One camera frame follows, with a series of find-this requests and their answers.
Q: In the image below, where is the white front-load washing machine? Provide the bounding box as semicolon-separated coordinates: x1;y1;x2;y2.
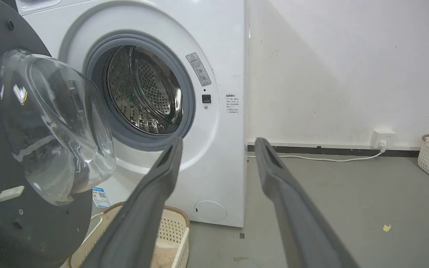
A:
15;0;246;228

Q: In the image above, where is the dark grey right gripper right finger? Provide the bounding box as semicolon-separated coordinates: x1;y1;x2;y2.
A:
254;137;360;268

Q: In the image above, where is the cream woven laundry basket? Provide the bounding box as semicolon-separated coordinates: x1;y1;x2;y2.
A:
67;201;190;268

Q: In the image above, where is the white power cable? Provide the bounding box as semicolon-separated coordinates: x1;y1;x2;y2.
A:
247;150;385;163

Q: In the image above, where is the white wall power socket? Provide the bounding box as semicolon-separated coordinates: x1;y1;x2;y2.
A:
370;128;397;153

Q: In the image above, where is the dark round washing machine door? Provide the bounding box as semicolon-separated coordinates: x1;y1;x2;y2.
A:
0;0;117;268

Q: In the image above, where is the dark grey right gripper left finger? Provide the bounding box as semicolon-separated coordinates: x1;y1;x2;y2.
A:
81;137;184;268

